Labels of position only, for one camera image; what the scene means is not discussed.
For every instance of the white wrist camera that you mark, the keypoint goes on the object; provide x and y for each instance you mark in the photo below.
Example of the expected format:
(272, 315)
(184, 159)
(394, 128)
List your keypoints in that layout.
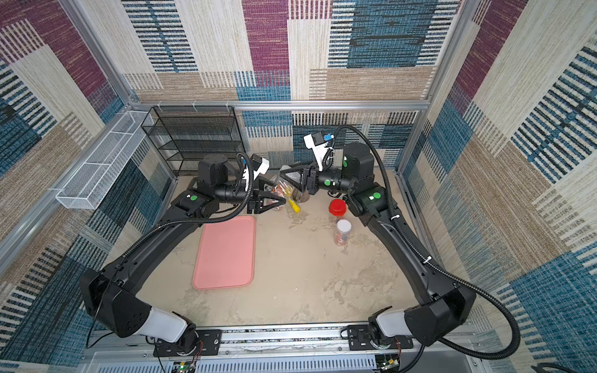
(260, 166)
(320, 144)

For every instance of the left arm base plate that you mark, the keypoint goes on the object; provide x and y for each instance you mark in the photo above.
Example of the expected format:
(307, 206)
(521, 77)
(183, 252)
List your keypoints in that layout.
(202, 342)

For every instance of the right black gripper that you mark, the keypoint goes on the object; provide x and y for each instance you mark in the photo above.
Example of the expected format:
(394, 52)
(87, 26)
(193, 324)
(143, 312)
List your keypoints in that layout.
(312, 179)

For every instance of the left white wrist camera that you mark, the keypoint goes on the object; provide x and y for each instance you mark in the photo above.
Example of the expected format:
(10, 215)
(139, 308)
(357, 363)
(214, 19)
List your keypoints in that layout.
(260, 166)

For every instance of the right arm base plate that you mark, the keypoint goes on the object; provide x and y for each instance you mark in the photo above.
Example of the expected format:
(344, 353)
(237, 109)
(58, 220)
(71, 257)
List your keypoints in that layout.
(366, 337)

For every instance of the red lid candy jar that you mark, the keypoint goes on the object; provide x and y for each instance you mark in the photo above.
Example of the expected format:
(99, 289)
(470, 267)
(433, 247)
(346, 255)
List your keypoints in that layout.
(337, 209)

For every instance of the black wire shelf rack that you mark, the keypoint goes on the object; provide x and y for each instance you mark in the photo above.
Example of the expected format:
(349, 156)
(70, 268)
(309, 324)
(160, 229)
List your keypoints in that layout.
(183, 136)

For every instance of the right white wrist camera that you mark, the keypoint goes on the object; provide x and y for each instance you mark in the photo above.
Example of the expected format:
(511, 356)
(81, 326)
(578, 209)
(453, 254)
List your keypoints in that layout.
(320, 144)

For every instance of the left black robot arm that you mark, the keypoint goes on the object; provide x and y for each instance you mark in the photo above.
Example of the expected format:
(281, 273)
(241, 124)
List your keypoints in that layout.
(220, 191)

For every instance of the clear cup of pencils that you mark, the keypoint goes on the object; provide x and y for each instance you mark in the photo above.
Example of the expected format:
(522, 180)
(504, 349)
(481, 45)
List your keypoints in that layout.
(300, 197)

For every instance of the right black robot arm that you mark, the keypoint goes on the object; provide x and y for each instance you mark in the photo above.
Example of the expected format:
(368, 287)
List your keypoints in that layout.
(444, 302)

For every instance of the white lid candy jar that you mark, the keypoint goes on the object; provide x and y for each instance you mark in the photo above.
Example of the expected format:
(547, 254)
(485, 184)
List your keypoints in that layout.
(343, 229)

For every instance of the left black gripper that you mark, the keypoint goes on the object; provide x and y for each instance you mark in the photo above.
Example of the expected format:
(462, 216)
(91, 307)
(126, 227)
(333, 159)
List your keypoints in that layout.
(256, 203)

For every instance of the pink plastic tray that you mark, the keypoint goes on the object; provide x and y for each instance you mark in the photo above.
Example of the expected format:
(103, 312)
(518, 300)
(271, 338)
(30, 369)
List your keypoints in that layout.
(226, 254)

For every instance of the white wire mesh basket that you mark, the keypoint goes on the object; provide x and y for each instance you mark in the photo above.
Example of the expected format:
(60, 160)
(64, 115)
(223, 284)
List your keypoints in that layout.
(92, 181)

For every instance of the clear candy jar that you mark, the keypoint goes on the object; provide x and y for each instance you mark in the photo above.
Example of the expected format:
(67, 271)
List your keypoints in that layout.
(285, 190)

